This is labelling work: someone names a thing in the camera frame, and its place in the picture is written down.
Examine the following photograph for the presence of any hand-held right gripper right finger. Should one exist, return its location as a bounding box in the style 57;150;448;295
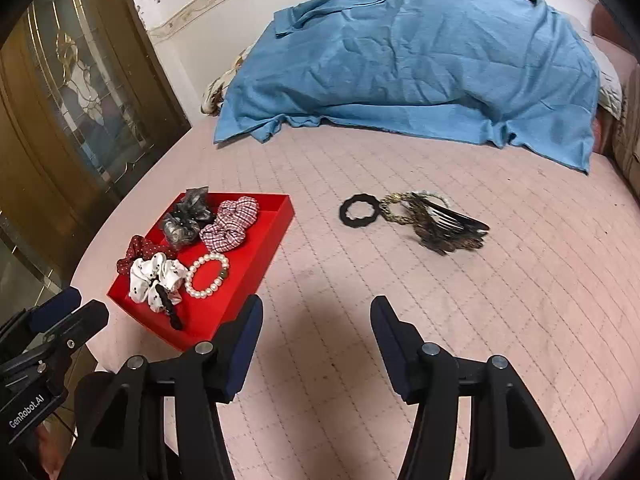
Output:
370;296;576;480

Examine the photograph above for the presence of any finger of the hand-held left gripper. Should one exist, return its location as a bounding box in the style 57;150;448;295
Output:
25;287;83;335
45;300;110;358

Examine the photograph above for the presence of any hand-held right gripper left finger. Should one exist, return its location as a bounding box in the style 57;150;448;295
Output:
75;294;265;480

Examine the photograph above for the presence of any white polka dot scrunchie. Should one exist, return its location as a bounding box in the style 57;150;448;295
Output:
129;252;190;313

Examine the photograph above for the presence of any red polka dot scrunchie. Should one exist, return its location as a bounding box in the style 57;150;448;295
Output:
116;234;178;276

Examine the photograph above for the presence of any red tray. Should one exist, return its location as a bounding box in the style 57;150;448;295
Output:
106;191;293;352

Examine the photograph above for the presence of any pearl bracelet with green bead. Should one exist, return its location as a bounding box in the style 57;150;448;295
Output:
184;253;231;300

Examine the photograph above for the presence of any plaid scrunchie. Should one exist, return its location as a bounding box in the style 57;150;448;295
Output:
200;196;260;253

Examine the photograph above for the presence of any grey organza scrunchie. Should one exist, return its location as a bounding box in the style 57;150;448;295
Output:
159;186;216;250

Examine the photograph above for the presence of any pink quilted bed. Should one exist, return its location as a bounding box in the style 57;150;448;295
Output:
70;110;640;480

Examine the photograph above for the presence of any black hair comb clip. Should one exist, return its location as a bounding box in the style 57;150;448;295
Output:
412;205;488;257

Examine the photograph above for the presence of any black hair comb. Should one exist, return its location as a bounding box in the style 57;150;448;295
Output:
425;200;492;241

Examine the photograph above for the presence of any gold door with glass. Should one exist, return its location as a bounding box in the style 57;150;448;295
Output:
0;0;193;311

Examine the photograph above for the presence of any patterned beige cloth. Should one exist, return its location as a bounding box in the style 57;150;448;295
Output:
200;42;256;117

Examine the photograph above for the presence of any blue cloth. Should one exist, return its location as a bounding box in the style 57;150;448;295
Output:
214;0;601;176

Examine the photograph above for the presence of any striped beige pillow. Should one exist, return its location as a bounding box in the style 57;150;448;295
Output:
612;75;640;186

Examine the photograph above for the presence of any white quilted cloth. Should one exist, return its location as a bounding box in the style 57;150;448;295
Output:
592;35;623;116

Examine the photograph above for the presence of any pink padded cushion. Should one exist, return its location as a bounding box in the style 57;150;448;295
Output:
590;2;640;86

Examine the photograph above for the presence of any gold braided hair tie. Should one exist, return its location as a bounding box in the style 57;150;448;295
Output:
378;192;421;226

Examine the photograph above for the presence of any black wavy hair tie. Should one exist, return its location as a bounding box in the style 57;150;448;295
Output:
341;193;383;229

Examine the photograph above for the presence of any pale beaded hair tie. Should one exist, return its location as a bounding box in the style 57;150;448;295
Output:
410;189;453;208

